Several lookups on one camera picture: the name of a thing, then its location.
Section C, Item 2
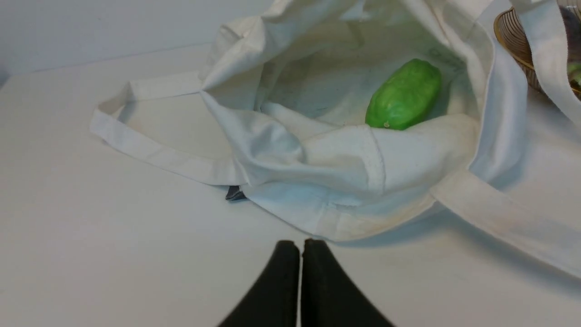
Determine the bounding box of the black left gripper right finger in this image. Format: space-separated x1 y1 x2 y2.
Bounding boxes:
300 238 393 327

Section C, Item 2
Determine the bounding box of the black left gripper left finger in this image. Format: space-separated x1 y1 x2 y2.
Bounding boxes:
220 240 300 327

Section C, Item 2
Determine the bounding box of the white cloth tote bag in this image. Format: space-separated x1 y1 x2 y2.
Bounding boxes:
90 0 580 277

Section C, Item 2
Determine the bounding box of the gold-rimmed glass plate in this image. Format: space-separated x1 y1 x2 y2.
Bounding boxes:
493 5 581 98

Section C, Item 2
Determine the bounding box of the green leafy herb bottom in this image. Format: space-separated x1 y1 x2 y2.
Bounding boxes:
567 61 581 87

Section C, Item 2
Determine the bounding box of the purple eggplant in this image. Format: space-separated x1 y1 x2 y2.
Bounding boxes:
559 6 581 51

